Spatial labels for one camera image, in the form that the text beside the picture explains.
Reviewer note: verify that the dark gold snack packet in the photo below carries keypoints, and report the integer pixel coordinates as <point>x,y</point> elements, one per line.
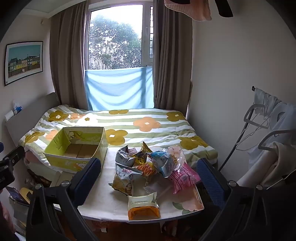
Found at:
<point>143,150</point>

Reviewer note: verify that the floral white tablecloth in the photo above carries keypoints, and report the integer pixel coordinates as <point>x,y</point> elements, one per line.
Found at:
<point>111,204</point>

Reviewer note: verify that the silver snack packet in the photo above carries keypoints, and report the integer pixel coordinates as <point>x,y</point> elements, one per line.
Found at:
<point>123,158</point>

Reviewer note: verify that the yellow-green cardboard box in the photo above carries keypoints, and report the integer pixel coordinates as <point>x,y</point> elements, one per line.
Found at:
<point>64,162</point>

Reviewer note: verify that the grey storage bin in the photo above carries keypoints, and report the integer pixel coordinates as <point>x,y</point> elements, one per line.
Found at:
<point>19,213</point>

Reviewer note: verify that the pink bed sheet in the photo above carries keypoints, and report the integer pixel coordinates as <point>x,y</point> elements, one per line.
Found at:
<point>32,160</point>

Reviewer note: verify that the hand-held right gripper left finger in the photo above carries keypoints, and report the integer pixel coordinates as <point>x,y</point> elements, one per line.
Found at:
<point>89,179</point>

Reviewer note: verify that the yellow flat object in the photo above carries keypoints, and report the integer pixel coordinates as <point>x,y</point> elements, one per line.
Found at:
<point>26,193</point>

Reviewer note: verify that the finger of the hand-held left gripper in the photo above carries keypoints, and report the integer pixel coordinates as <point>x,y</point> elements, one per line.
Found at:
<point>15,155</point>
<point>1,147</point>

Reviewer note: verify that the blue white snack packet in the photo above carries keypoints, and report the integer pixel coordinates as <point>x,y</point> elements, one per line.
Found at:
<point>161,163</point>

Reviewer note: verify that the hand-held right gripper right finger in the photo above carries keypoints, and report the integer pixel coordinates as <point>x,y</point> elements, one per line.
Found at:
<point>210,183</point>

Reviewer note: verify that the window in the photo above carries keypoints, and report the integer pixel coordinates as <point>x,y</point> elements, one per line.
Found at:
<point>111,41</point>

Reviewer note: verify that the grey headboard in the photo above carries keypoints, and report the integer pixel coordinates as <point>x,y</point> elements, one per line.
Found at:
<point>30,118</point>

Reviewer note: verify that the blue booklet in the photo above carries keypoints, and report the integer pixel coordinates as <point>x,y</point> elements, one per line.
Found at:
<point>13,194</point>

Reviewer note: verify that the grey corn snack packet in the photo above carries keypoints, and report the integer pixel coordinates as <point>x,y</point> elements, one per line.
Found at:
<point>124,183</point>

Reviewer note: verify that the cream orange snack packet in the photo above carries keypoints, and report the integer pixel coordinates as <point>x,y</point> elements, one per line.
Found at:
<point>142,204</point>

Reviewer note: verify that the light pink clear snack packet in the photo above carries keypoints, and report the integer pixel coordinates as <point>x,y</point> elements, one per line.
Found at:
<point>175,153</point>

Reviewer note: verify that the pale grey garment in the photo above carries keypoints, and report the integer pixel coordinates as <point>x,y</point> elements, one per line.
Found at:
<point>263,97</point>

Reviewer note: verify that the black clothes rack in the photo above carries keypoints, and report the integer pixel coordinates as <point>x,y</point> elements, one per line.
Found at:
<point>253,88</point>

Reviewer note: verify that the white garment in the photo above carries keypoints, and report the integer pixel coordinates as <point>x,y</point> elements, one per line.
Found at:
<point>261,166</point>

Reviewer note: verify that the framed wall poster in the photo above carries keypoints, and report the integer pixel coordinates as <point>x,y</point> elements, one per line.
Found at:
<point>23,62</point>

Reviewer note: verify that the floral striped blanket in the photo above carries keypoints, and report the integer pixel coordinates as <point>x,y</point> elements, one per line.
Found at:
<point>150,136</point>

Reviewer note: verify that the light blue cloth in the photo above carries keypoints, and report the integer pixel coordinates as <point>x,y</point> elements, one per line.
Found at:
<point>118,88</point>

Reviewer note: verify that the black hanging cloth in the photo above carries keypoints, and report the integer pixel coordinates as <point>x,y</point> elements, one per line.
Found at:
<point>223,9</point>

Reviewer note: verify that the grey clothes hanger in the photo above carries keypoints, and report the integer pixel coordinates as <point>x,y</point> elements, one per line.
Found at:
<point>254,107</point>
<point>272,134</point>

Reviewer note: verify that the brown curtain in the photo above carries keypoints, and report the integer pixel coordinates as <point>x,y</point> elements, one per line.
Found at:
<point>171,58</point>
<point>67,58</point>

